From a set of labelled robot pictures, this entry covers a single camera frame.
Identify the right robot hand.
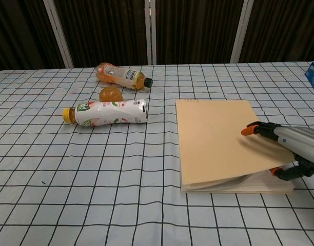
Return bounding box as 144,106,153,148
241,121,314,181

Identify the yellow spiral notebook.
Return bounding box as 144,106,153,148
175,98,296,195

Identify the orange juice black-cap bottle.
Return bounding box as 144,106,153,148
95,62,154,90

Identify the white labelled yellow-cap bottle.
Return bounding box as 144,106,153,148
63,86,148,128

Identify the checked light blue tablecloth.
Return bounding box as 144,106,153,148
0,60,314,246

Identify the white metal frame post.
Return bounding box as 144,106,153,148
144,0,157,66
229,0,255,64
43,0,74,69

